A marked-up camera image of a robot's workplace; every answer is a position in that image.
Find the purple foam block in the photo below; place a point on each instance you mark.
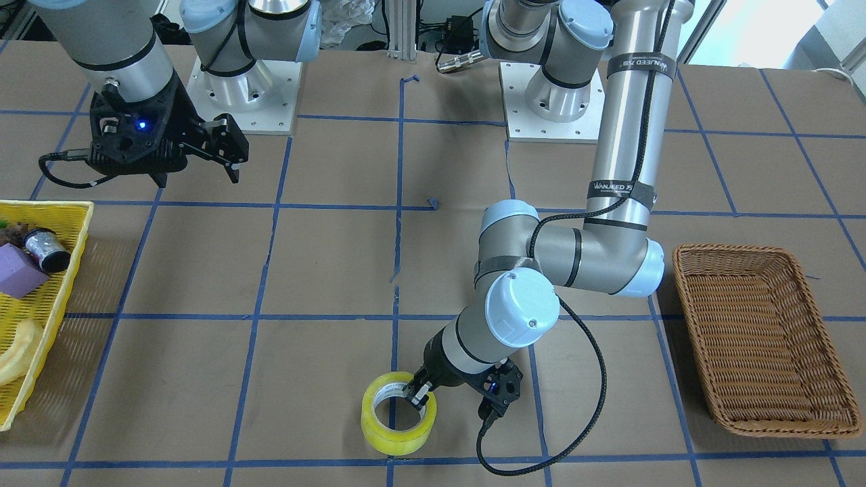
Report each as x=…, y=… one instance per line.
x=19, y=273

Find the silver metal connector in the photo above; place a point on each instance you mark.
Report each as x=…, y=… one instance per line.
x=460, y=62

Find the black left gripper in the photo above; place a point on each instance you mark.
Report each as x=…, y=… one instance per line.
x=443, y=368

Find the brown wicker basket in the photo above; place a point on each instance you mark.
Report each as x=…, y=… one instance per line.
x=767, y=365

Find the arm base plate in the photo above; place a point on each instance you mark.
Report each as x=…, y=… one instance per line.
x=539, y=111
x=262, y=101

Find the pale yellow banana toy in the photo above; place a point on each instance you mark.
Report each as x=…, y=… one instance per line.
x=17, y=359

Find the small silver black can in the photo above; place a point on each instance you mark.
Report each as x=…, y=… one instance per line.
x=45, y=247

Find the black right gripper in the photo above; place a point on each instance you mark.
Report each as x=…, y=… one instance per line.
x=181, y=110

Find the yellow plastic basket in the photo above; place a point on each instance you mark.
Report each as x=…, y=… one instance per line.
x=70, y=220

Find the yellow tape roll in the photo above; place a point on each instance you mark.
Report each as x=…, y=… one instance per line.
x=383, y=438

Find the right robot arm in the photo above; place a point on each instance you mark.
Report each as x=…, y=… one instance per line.
x=117, y=40

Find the dark brown item in basket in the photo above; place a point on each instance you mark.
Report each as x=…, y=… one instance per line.
x=13, y=234

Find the camera mount black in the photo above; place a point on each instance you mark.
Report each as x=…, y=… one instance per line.
x=124, y=134
x=500, y=386

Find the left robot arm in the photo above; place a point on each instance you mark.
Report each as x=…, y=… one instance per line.
x=600, y=246

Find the black power adapter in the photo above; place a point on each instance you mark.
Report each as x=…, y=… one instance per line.
x=458, y=35

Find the aluminium frame post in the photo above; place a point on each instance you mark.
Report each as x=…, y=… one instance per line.
x=402, y=29

